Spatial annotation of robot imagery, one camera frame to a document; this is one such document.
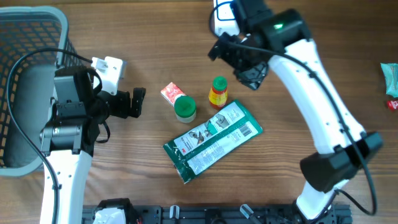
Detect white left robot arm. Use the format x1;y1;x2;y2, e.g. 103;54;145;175
40;66;146;223

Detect green white sachet packet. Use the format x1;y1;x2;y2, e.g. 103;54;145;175
163;100;263;184

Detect small orange white box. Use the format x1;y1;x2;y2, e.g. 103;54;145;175
160;82;186;106

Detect grey plastic mesh basket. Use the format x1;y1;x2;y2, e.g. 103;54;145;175
1;6;82;177

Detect black right camera cable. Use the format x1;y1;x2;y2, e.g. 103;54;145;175
208;1;379;217

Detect red yellow green-capped bottle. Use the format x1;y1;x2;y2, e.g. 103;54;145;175
208;76;228;110

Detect white barcode scanner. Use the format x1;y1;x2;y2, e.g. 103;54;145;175
210;0;239;36

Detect pale green plastic pouch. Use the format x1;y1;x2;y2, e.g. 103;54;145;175
381;63;398;98

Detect green lidded round jar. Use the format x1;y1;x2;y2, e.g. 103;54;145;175
174;96;197;123

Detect red snack stick packet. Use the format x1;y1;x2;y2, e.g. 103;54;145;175
386;100;398;111

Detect black mounting rail base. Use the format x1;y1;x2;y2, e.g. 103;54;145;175
82;197;353;224

